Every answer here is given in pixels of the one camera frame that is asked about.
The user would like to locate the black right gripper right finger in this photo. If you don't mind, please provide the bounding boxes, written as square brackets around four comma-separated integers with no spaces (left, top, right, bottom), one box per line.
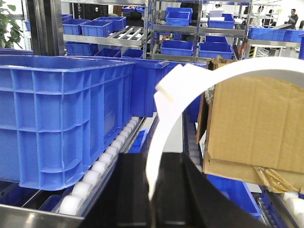
[153,152,266,228]

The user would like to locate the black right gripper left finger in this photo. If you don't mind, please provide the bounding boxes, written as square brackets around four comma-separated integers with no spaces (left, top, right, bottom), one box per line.
[79,153,151,228]

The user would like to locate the white PVC pipe clamp ring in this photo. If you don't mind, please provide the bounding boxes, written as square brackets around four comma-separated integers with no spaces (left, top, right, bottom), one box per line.
[144,56,304,200]

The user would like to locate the large blue plastic bin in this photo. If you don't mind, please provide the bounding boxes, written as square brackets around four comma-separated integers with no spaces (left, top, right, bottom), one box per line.
[0,55,133,190]

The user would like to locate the white roller conveyor track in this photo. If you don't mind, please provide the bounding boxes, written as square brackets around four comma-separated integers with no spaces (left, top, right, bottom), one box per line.
[52,117,146,217]

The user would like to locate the torn cardboard box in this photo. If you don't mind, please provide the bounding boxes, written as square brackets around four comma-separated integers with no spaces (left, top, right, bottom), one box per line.
[197,57,304,193]

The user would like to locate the green plant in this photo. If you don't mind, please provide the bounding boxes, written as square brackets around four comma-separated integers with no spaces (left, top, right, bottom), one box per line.
[0,0,23,48]

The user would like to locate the stainless steel shelf rail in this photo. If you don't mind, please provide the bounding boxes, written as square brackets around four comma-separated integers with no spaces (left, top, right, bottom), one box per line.
[0,204,84,228]

